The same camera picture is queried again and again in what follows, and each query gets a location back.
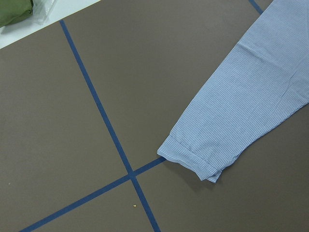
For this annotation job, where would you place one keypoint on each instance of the light blue striped shirt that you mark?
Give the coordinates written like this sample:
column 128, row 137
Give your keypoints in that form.
column 261, row 82

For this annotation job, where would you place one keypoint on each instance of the clear plastic bag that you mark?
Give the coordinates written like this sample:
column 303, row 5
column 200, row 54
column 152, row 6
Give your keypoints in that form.
column 41, row 10

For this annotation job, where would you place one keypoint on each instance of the green folded cloth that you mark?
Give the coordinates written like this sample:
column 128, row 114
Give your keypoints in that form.
column 15, row 11

